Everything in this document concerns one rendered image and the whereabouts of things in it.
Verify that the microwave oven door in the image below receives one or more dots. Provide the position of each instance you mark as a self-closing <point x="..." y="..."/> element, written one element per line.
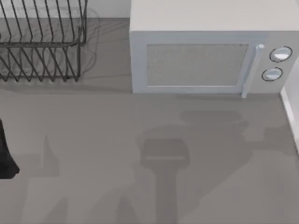
<point x="140" y="63"/>

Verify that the pale microwave oven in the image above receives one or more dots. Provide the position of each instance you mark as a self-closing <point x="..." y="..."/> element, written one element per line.
<point x="187" y="18"/>

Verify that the small microwave knob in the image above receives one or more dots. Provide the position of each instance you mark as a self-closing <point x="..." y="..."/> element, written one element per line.
<point x="271" y="74"/>

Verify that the large microwave knob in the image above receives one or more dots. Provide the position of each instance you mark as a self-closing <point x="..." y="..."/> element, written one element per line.
<point x="280" y="53"/>

